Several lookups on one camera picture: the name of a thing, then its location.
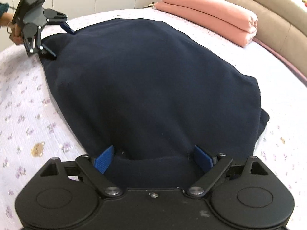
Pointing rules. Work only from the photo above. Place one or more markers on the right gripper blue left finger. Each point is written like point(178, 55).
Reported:
point(104, 160)

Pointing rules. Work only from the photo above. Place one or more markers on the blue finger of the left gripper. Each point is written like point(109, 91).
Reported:
point(49, 55)
point(67, 28)

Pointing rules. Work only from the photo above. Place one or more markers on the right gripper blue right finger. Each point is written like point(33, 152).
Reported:
point(204, 160)

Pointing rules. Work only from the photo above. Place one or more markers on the navy striped zip hoodie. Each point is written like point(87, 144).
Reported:
point(153, 94)

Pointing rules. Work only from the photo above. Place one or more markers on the person's left hand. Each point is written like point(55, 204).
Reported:
point(15, 30)

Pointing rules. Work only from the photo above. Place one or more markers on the floral quilted bed cover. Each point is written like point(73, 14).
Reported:
point(33, 131)

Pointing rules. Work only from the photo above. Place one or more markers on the beige bedside table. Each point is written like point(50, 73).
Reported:
point(151, 5)

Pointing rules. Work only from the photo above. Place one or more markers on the lower pink folded quilt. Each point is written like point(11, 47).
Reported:
point(223, 28)

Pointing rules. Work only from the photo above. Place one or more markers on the pink folded quilt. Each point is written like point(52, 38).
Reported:
point(223, 28)
point(234, 14)

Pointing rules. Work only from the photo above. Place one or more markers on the upper pink folded quilt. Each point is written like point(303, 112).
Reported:
point(234, 14)

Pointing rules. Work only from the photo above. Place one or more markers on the beige padded headboard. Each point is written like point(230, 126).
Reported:
point(281, 29)

